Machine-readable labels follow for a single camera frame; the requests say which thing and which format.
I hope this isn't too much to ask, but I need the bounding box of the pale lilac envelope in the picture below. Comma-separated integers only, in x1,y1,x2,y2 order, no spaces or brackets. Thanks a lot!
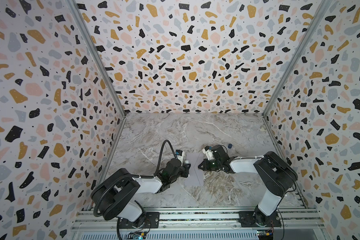
185,153,204,187

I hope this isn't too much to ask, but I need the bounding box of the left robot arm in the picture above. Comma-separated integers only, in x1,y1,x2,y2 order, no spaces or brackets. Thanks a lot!
91,158,191,227

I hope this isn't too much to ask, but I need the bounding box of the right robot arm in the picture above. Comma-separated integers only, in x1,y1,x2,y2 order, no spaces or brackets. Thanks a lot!
198,145,298,218

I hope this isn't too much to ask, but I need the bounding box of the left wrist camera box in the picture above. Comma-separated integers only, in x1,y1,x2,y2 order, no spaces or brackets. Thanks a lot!
175,150,185,164

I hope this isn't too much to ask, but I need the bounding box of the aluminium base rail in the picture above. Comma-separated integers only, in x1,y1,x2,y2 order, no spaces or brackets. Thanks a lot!
74,206,328,240

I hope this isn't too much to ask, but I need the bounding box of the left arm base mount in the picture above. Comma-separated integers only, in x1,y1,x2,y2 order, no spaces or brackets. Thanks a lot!
119,212,160,230

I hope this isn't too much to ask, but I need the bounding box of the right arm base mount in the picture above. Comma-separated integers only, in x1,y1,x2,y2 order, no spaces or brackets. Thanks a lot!
239,211,282,228

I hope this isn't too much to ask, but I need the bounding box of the black corrugated cable conduit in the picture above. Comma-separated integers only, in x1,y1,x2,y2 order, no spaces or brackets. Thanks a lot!
92,139,178,240

